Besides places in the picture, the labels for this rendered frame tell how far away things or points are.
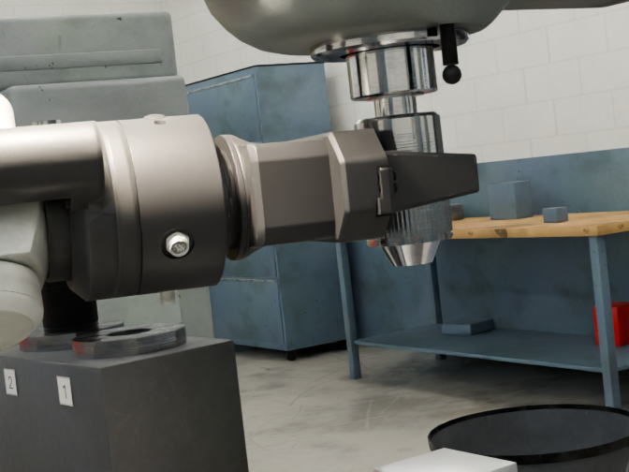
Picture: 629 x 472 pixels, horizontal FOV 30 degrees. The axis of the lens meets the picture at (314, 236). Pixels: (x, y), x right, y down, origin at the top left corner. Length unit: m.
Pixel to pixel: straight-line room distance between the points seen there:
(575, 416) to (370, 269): 5.34
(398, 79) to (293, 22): 0.07
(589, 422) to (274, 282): 5.22
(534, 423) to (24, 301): 2.43
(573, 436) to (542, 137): 3.94
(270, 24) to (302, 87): 7.47
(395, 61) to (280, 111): 7.33
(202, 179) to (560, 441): 2.40
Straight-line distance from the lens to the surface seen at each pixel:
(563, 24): 6.55
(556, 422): 2.91
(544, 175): 6.69
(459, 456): 0.67
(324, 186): 0.58
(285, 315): 7.91
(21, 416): 1.01
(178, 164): 0.56
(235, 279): 8.39
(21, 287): 0.55
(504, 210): 6.47
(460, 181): 0.62
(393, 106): 0.63
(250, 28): 0.60
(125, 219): 0.55
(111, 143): 0.57
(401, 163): 0.60
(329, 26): 0.58
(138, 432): 0.89
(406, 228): 0.61
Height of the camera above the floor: 1.24
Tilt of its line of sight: 3 degrees down
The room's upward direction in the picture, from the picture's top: 6 degrees counter-clockwise
